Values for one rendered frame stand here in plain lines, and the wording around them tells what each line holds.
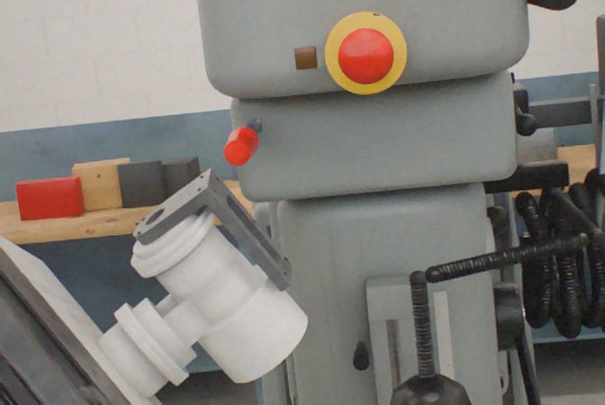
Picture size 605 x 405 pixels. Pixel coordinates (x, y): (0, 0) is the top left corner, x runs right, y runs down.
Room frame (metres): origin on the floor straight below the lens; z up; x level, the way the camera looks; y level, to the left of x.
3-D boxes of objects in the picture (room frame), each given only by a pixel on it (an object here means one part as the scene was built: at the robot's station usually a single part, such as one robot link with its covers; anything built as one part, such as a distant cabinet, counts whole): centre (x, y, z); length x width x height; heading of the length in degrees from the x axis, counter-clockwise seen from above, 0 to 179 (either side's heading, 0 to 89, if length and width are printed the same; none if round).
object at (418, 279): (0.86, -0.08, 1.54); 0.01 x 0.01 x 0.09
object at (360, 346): (0.98, -0.04, 1.49); 0.06 x 0.01 x 0.01; 176
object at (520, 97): (1.14, -0.22, 1.66); 0.12 x 0.04 x 0.04; 176
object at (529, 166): (1.09, -0.22, 1.60); 0.08 x 0.02 x 0.04; 86
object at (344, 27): (0.85, -0.06, 1.76); 0.06 x 0.02 x 0.06; 86
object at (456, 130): (1.12, -0.08, 1.68); 0.34 x 0.24 x 0.10; 176
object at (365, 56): (0.83, -0.06, 1.76); 0.04 x 0.03 x 0.04; 86
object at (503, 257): (0.90, -0.17, 1.58); 0.17 x 0.01 x 0.01; 113
